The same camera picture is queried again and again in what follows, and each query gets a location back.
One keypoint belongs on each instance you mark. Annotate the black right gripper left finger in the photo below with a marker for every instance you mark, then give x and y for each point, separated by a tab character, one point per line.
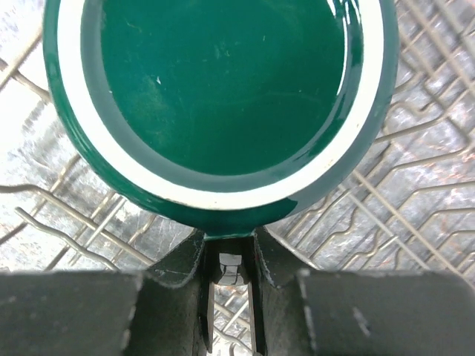
161	310

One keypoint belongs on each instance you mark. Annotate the grey wire dish rack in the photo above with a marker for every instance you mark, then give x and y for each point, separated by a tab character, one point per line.
408	205

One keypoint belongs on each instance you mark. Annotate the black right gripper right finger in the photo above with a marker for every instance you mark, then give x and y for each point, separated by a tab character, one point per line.
300	310

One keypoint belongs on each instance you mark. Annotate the dark green mug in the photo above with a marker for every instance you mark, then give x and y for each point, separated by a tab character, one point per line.
221	115

